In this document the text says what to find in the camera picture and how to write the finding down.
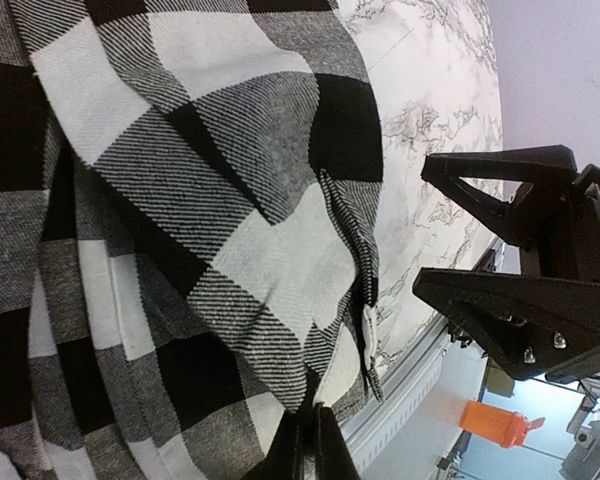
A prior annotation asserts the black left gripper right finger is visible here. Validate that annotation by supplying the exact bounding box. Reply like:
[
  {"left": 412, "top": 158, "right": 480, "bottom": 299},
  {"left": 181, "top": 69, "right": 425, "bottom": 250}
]
[{"left": 313, "top": 404, "right": 361, "bottom": 480}]

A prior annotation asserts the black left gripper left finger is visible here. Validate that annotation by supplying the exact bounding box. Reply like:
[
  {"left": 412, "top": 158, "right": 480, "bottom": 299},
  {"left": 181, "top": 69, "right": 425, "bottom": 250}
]
[{"left": 243, "top": 412, "right": 304, "bottom": 480}]

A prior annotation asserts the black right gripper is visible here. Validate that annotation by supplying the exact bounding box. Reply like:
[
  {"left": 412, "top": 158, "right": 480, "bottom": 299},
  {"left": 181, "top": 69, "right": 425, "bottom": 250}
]
[{"left": 413, "top": 145, "right": 600, "bottom": 384}]

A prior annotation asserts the black white plaid shirt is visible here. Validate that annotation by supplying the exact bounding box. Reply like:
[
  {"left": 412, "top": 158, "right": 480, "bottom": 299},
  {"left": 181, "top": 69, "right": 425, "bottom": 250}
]
[{"left": 0, "top": 1, "right": 383, "bottom": 479}]

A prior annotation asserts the orange bottle in background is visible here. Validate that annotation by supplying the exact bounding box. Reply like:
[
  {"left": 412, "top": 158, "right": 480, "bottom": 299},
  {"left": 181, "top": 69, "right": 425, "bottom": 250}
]
[{"left": 460, "top": 401, "right": 545, "bottom": 449}]

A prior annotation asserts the aluminium front frame rail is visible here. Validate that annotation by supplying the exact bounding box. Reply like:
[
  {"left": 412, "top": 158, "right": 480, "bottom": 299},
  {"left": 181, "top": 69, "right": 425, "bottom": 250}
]
[{"left": 339, "top": 234, "right": 511, "bottom": 476}]

